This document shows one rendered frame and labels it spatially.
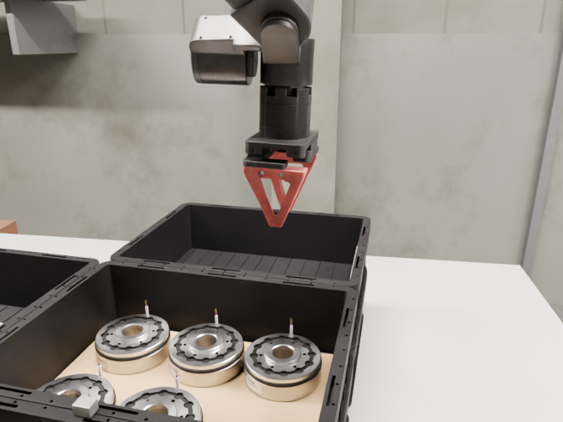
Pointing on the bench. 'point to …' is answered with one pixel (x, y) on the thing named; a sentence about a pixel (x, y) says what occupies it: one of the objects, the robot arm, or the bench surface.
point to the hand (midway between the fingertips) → (281, 210)
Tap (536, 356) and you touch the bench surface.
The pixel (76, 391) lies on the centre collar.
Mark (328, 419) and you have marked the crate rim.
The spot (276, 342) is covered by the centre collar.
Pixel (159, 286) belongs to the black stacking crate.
